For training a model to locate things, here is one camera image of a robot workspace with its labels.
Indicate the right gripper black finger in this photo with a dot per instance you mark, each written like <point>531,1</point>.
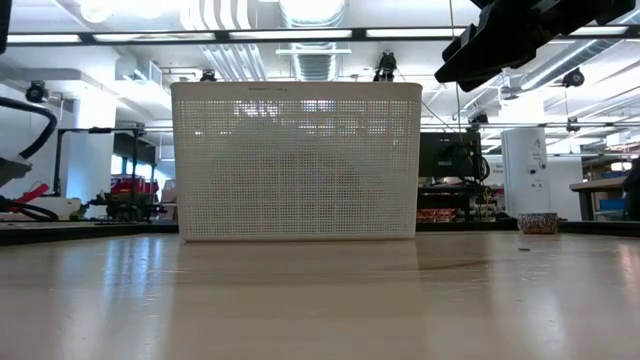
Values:
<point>465,40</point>
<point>480,62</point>

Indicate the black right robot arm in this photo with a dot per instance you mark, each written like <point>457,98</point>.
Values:
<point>622,6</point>

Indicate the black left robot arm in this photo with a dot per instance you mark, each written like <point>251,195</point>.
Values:
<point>4,25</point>

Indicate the black monitor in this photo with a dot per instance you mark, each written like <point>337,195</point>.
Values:
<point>445,155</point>

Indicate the wooden desk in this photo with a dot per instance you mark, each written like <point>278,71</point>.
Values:
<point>597,185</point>

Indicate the small round container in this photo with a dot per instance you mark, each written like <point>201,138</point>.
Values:
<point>537,223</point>

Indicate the person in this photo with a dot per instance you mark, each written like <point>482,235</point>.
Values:
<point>634,190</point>

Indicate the white perforated plastic basket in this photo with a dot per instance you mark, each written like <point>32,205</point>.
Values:
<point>300,175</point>

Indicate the red tool cart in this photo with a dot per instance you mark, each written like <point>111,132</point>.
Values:
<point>132,185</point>

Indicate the black ceiling camera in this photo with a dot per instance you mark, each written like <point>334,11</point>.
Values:
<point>385,65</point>
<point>37,91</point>
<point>573,77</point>

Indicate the black metal frame stand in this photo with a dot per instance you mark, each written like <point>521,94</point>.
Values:
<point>95,131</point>

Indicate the black aluminium frame rail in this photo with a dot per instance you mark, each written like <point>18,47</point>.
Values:
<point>100,230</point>

